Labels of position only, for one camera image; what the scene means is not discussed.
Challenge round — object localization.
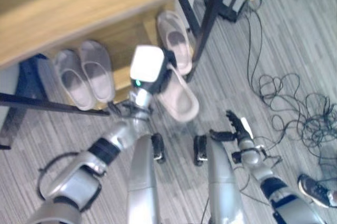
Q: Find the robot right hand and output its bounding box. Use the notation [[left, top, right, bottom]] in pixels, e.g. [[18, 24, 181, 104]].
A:
[[209, 110, 254, 143]]

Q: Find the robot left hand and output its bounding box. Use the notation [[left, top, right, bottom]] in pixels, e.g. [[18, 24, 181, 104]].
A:
[[130, 45, 176, 94]]

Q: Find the beige slipper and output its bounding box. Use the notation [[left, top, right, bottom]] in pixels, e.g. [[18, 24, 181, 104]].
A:
[[156, 65, 200, 123], [54, 49, 96, 111], [78, 40, 116, 103], [157, 10, 194, 76]]

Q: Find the wooden shoe rack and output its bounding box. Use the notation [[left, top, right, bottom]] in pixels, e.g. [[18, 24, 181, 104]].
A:
[[0, 0, 197, 111]]

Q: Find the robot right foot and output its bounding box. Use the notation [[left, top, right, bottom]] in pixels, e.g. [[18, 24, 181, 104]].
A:
[[193, 134, 207, 166]]

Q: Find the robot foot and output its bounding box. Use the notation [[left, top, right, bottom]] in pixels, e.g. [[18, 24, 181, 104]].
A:
[[193, 134, 207, 166], [151, 133, 166, 164]]

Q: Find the robot right leg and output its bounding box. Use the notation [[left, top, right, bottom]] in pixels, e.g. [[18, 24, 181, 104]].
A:
[[207, 136, 248, 224]]

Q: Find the robot leg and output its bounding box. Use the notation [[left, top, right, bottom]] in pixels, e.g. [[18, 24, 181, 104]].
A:
[[126, 133, 161, 224], [207, 136, 248, 224]]

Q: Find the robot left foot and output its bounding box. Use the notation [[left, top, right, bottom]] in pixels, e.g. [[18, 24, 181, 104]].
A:
[[151, 133, 166, 164]]

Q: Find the person's foot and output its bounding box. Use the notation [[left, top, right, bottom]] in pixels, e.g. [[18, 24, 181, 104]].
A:
[[298, 173, 337, 209]]

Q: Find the robot left leg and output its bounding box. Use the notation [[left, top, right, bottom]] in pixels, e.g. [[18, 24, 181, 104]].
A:
[[126, 133, 161, 224]]

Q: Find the tangled black cable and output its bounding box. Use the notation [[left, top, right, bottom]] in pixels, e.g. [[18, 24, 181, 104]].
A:
[[244, 0, 337, 167]]

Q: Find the black metal frame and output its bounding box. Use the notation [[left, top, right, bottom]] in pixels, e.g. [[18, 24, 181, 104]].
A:
[[177, 0, 237, 83]]

